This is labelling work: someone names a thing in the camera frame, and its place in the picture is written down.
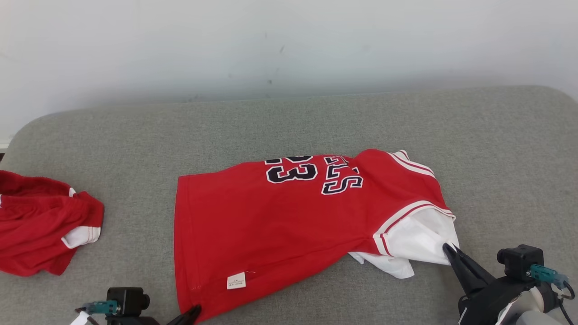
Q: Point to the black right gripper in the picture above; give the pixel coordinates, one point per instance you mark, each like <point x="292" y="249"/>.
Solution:
<point x="485" y="307"/>

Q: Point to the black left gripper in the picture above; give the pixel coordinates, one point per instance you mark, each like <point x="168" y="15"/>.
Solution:
<point x="135" y="321"/>

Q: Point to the red basketball jersey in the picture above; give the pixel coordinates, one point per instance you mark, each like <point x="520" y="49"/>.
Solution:
<point x="271" y="230"/>

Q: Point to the red shorts with white panels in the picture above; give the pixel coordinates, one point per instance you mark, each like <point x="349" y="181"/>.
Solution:
<point x="36" y="230"/>

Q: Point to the grey fabric sofa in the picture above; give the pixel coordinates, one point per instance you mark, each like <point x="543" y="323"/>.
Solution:
<point x="289" y="126"/>

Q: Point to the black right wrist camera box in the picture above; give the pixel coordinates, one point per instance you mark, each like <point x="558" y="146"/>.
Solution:
<point x="517" y="262"/>

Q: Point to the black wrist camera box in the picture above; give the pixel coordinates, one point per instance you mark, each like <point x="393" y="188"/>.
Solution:
<point x="517" y="262"/>
<point x="126" y="300"/>

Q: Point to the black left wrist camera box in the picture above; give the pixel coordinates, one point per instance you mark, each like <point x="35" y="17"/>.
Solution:
<point x="126" y="300"/>

